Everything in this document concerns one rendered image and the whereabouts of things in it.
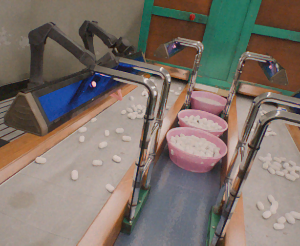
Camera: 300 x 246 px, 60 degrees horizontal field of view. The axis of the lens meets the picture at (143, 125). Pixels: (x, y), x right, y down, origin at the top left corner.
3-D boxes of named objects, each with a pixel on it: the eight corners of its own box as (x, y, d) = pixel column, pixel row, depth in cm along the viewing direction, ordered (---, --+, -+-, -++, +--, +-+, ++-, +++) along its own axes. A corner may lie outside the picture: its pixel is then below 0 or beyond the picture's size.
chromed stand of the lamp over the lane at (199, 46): (154, 112, 164) (169, 38, 145) (161, 102, 181) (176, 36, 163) (184, 119, 160) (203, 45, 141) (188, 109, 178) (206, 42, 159)
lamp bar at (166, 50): (152, 56, 131) (155, 41, 128) (175, 45, 186) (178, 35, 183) (167, 59, 129) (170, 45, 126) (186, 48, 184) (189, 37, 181)
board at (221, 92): (187, 87, 194) (188, 86, 194) (190, 83, 208) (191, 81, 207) (232, 98, 188) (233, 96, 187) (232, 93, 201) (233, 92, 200)
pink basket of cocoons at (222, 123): (179, 144, 129) (183, 127, 125) (170, 121, 153) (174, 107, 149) (229, 150, 133) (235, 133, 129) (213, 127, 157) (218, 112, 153)
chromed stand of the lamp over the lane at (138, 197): (70, 213, 78) (79, 64, 59) (100, 177, 95) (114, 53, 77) (129, 235, 74) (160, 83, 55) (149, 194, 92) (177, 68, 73)
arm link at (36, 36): (98, 56, 133) (45, 14, 122) (96, 60, 125) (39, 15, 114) (84, 75, 136) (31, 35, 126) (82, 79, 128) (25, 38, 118)
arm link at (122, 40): (133, 46, 163) (124, 30, 164) (123, 46, 156) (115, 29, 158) (122, 56, 170) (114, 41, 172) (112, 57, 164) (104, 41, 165)
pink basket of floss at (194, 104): (201, 119, 166) (204, 105, 162) (179, 103, 187) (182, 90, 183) (232, 117, 177) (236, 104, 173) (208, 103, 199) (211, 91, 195)
